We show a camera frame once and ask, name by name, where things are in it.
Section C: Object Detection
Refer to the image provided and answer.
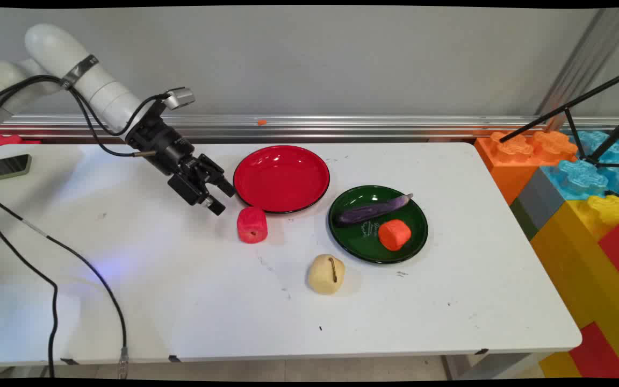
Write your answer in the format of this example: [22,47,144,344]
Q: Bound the yellow toy potato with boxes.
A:
[307,254,346,295]

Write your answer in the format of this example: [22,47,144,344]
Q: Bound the aluminium rail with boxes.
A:
[0,113,619,142]

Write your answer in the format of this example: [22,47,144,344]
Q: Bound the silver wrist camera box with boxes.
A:
[163,88,196,111]

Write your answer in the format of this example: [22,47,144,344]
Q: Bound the dark smartphone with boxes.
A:
[0,154,32,184]

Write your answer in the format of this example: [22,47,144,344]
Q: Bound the black tripod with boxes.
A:
[499,65,619,169]

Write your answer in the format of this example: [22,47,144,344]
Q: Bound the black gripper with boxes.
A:
[125,101,236,217]

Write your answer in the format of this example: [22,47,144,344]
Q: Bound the grey table leg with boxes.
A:
[441,352,551,380]

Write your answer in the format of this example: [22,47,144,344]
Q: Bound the red plate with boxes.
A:
[233,145,331,214]

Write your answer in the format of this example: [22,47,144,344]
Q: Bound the blue giant building block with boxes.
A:
[541,129,619,201]

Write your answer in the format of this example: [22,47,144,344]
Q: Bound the black cable with metal plug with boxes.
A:
[68,86,157,158]

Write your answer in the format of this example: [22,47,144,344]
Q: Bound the grey giant building block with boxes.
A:
[509,168,567,241]

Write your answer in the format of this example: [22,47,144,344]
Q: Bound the orange giant building block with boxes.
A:
[474,131,579,206]

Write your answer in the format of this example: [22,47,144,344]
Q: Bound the black camera cable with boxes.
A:
[0,75,173,138]

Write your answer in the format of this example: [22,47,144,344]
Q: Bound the aluminium post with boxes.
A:
[535,8,619,132]

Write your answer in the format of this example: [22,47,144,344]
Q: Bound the yellow giant building block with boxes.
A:
[529,195,619,379]

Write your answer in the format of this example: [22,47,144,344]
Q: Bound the red toy fruit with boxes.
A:
[236,206,269,245]

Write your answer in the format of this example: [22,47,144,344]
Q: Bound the thin black cable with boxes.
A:
[0,205,59,378]

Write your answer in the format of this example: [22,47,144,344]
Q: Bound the black cable with USB plug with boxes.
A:
[0,187,129,380]

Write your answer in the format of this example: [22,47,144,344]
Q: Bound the purple toy eggplant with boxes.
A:
[337,193,414,226]

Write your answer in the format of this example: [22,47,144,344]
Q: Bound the orange toy fruit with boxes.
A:
[378,219,412,252]

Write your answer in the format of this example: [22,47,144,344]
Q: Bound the green plate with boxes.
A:
[328,185,429,264]

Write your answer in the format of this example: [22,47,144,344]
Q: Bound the grey arm strap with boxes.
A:
[61,55,99,90]

